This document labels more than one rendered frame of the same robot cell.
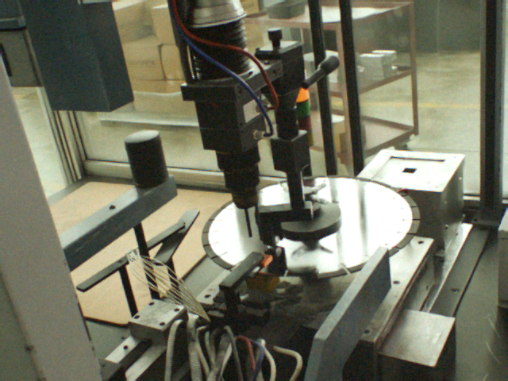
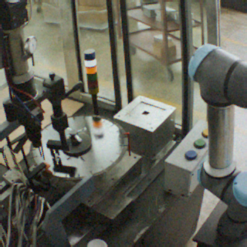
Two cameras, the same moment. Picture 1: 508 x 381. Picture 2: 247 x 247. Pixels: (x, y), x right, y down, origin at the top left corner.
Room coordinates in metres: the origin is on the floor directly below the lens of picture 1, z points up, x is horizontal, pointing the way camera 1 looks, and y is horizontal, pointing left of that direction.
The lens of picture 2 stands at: (-0.08, -0.33, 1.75)
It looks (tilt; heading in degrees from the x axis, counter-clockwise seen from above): 36 degrees down; 5
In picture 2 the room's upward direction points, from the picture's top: 5 degrees counter-clockwise
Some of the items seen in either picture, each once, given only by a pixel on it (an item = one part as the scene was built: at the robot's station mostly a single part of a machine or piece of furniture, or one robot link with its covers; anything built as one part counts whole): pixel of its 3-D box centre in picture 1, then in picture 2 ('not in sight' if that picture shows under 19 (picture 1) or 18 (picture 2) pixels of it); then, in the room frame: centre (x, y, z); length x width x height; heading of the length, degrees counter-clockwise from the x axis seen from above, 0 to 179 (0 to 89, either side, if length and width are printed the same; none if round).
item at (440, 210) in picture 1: (410, 202); (146, 127); (1.13, -0.32, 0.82); 0.18 x 0.18 x 0.15; 56
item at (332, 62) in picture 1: (309, 71); (68, 89); (0.83, -0.10, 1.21); 0.08 x 0.06 x 0.03; 146
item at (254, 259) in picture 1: (248, 286); (39, 176); (0.73, 0.03, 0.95); 0.10 x 0.03 x 0.07; 146
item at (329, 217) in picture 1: (307, 213); (75, 141); (0.89, -0.08, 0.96); 0.11 x 0.11 x 0.03
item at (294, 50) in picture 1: (284, 102); (55, 102); (0.82, -0.06, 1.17); 0.06 x 0.05 x 0.20; 137
